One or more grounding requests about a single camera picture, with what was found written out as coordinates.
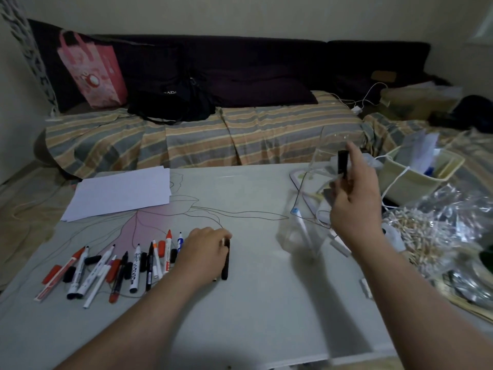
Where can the black marker pen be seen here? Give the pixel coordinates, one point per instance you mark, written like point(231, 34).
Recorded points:
point(225, 265)
point(342, 161)

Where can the person's left hand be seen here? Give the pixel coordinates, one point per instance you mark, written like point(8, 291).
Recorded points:
point(200, 256)

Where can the white pen with blue tip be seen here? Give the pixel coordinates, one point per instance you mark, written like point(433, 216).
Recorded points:
point(300, 223)

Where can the white papers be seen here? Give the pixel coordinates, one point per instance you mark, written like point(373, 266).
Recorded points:
point(418, 150)

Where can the row of assorted markers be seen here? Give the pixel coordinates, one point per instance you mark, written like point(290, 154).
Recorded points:
point(115, 269)

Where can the dark purple pillow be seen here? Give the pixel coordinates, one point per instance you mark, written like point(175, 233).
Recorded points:
point(262, 88)

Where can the person's left fingers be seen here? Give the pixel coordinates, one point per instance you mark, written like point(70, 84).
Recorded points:
point(220, 240)

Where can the white charger plug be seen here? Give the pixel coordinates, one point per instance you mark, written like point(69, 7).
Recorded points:
point(356, 109)

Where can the black bag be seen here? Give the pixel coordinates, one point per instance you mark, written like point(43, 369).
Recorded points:
point(173, 103)

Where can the brown cardboard box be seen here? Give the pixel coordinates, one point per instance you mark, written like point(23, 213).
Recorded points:
point(420, 102)

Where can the black cloth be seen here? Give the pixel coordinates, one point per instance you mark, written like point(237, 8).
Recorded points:
point(470, 111)

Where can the plastic bag of wooden clothespins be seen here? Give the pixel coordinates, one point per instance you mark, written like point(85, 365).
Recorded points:
point(435, 231)

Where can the dark sofa backrest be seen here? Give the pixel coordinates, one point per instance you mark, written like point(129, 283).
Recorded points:
point(250, 53)

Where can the stack of white paper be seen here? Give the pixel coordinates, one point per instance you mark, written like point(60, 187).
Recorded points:
point(119, 192)

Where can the pink gift bag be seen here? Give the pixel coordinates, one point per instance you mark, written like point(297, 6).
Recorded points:
point(94, 73)

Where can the clear plastic container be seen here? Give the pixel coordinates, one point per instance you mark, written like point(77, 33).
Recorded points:
point(308, 227)

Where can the patterned curtain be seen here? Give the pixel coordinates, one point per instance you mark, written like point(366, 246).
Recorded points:
point(27, 46)

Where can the cream plastic basket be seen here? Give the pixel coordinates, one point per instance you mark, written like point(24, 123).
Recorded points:
point(416, 184)

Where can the striped bed sheet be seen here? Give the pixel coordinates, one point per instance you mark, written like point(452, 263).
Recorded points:
point(231, 134)

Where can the person's left forearm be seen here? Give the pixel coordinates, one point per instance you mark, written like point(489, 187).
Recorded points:
point(127, 327)

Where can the person's right forearm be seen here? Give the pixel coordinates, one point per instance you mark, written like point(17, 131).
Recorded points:
point(420, 308)

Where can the person's right hand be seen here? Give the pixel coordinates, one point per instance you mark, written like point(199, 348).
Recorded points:
point(358, 211)

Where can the person's right thumb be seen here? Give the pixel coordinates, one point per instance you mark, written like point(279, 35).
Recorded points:
point(339, 190)

